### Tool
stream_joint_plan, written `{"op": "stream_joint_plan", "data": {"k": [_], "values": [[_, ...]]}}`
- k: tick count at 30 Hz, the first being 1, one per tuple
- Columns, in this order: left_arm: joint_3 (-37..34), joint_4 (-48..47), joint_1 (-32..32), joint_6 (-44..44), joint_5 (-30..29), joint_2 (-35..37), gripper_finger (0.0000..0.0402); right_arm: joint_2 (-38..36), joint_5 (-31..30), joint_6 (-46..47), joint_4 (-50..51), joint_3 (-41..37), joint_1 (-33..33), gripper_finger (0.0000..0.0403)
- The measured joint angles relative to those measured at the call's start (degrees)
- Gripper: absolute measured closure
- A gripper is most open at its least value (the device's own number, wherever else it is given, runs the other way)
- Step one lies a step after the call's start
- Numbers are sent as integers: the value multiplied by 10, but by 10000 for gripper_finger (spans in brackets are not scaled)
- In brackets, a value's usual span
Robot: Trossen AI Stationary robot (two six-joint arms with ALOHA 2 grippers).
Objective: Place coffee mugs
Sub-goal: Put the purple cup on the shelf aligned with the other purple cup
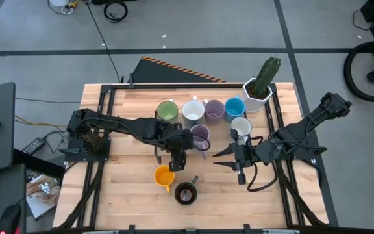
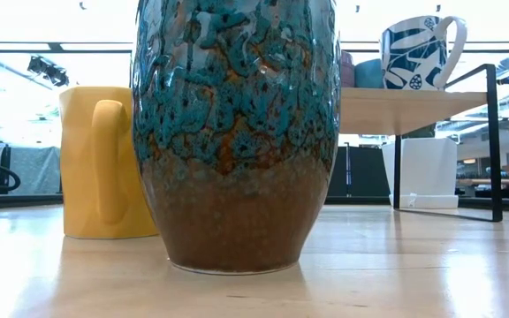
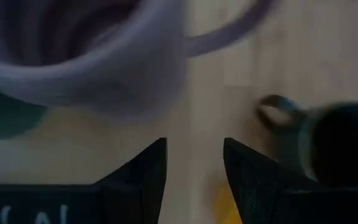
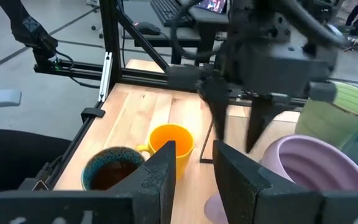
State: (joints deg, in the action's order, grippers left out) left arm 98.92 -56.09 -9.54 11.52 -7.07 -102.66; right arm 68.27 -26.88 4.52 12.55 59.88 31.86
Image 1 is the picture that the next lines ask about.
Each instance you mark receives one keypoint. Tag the green mug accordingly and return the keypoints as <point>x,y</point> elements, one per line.
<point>167,112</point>

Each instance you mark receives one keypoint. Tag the wooden shelf riser black legs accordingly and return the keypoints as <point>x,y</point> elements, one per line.
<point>219,136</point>

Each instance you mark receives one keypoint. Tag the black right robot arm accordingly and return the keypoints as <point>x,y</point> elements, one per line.
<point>304,130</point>

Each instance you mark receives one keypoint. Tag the black aluminium table frame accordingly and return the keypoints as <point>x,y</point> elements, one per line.
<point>190,86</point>

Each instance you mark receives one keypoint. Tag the yellow plug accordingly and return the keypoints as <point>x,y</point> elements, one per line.
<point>73,4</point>

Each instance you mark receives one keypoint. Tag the black power adapter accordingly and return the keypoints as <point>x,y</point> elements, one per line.
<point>34,145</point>

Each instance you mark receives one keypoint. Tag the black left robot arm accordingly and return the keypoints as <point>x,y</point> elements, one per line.
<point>125,125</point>

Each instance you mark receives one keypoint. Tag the white mug blue pattern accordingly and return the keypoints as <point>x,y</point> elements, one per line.
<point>243,126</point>

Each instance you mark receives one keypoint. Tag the plain white mug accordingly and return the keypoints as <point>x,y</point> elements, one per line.
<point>193,109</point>

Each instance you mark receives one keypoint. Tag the pile of papers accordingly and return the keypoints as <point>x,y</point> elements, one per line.
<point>39,204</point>

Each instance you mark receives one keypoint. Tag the black computer mouse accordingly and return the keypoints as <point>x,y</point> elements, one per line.
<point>10,219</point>

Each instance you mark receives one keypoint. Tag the green cactus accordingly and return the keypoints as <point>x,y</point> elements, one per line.
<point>266,76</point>

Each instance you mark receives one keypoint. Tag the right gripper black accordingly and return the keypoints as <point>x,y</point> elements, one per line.
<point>243,152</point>

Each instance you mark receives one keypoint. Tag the black ramp orange striped edge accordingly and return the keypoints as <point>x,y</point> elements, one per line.
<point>161,73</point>

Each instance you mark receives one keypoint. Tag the orange mug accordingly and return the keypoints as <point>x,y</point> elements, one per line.
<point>164,177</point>

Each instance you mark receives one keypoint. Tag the brown teal glazed mug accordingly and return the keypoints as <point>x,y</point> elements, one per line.
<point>185,195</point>

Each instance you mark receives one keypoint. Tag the white hexagonal plant pot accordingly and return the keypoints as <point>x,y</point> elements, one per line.
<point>250,102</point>

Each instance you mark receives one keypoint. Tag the white round container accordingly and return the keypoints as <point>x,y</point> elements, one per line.
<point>58,2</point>

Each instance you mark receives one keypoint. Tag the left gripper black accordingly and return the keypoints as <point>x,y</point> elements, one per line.
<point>180,143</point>

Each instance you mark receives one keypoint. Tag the lilac ribbed mug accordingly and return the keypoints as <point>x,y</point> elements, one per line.
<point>200,130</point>

